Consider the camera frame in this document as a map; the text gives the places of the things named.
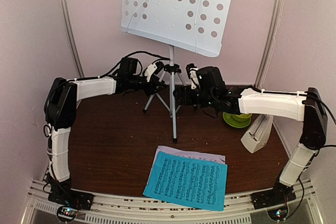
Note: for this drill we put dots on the aluminium frame post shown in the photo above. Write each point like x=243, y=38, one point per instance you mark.
x=270, y=42
x=71, y=38

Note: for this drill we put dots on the front aluminium rail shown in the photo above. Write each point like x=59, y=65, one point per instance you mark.
x=106, y=208

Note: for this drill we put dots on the right aluminium frame post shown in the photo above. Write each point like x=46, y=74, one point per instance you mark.
x=270, y=42

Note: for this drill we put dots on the green bowl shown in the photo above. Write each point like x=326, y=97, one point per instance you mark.
x=242, y=117

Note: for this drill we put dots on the blue sheet music page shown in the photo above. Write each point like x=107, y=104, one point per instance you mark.
x=188, y=182

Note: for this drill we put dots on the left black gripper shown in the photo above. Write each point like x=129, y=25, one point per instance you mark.
x=153, y=83

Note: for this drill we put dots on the white perforated music stand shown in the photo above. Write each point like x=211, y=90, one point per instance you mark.
x=193, y=25

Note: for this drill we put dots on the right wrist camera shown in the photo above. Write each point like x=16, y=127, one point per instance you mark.
x=192, y=75

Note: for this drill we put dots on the green saucer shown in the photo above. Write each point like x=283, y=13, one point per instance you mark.
x=231, y=122

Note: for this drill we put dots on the left aluminium frame post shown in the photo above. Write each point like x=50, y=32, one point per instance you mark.
x=71, y=38

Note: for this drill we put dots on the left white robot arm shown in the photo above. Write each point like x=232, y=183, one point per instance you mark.
x=61, y=109

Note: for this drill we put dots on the lilac sheet music page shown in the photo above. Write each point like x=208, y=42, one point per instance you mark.
x=220, y=159

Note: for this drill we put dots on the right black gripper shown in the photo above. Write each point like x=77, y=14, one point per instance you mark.
x=183, y=93

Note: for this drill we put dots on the white metronome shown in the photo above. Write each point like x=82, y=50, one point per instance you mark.
x=257, y=135

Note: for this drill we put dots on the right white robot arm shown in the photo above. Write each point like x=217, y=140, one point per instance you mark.
x=208, y=90

